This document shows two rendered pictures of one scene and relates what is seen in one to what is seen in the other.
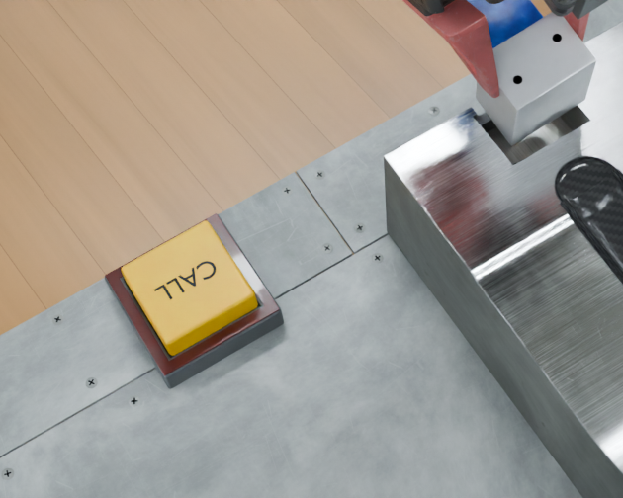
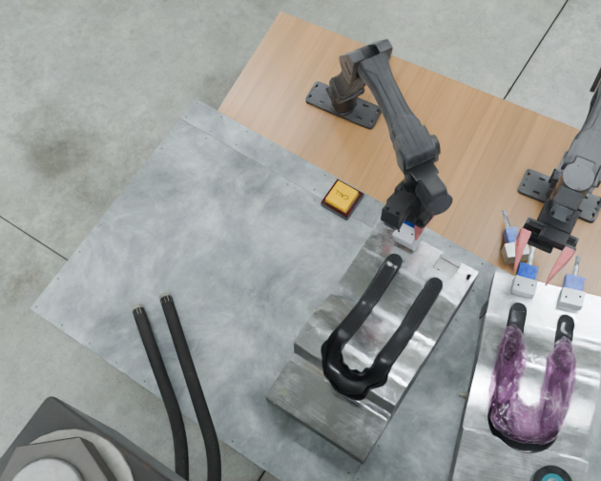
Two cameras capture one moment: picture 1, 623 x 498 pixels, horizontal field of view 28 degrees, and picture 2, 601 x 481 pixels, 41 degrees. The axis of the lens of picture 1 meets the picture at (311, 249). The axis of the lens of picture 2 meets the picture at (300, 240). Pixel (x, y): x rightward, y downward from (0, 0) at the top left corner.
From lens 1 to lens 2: 136 cm
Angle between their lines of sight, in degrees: 27
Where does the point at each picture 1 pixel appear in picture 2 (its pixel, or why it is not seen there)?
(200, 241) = (352, 193)
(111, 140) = (374, 161)
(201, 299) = (339, 199)
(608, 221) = (388, 268)
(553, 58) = (406, 236)
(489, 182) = (384, 240)
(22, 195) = (351, 151)
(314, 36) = not seen: hidden behind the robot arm
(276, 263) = (361, 212)
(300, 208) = (377, 210)
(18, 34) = not seen: hidden behind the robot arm
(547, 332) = (356, 266)
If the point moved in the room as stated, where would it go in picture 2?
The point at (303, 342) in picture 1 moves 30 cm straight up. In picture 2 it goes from (344, 226) to (341, 173)
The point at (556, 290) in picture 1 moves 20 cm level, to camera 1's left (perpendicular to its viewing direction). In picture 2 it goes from (366, 264) to (318, 200)
